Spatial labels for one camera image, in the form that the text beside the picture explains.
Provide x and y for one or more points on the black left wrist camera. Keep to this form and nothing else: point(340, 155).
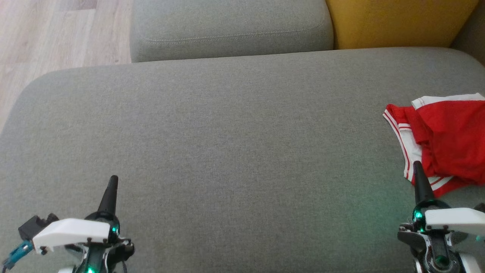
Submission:
point(36, 225)

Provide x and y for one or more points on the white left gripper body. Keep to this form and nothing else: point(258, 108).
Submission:
point(72, 231)

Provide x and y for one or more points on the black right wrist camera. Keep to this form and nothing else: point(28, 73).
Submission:
point(480, 207)

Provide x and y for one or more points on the yellow sofa back cushion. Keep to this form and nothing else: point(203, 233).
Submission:
point(398, 21)

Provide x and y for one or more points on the grey sofa side cushion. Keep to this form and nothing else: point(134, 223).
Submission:
point(473, 34)

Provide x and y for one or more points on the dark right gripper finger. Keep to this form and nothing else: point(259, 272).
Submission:
point(421, 185)

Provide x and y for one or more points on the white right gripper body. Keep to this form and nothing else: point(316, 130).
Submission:
point(454, 220)

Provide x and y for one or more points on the grey sofa seat cushion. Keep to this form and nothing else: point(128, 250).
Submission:
point(227, 26)

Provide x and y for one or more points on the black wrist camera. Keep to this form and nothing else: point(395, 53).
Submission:
point(480, 207)
point(36, 225)

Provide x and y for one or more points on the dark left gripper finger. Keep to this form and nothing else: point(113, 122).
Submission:
point(110, 197)

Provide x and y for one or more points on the grey sofa seat cushions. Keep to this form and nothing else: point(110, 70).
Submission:
point(227, 151)

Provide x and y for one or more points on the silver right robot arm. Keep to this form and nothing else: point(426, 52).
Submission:
point(471, 265)

